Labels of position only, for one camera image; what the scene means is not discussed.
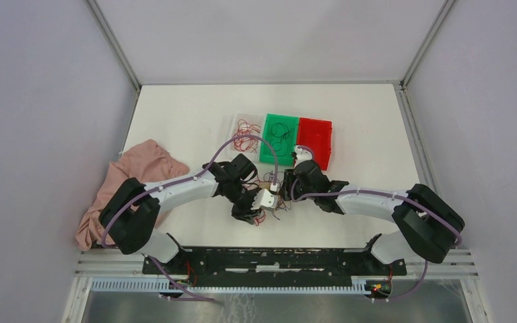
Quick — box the black thin cable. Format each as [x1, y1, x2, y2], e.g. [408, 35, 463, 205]
[269, 122, 296, 157]

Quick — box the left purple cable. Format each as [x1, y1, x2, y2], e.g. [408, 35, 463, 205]
[101, 134, 281, 302]

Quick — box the red plastic tray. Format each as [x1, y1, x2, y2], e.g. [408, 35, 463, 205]
[296, 118, 333, 171]

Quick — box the pink cloth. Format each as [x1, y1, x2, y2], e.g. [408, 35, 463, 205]
[75, 139, 190, 252]

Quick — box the tangled cable pile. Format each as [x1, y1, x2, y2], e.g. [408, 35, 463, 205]
[245, 168, 292, 227]

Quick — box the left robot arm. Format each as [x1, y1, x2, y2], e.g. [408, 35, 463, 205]
[99, 154, 261, 274]

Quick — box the clear plastic tray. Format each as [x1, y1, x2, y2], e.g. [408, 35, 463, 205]
[225, 112, 266, 162]

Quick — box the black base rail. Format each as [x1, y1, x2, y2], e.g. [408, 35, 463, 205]
[162, 246, 407, 287]

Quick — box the green plastic tray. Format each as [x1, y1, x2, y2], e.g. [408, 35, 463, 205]
[263, 114, 299, 166]

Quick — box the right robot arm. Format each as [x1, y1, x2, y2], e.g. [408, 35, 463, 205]
[282, 160, 465, 275]

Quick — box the white cable duct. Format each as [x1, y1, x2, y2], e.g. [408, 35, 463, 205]
[90, 277, 370, 296]

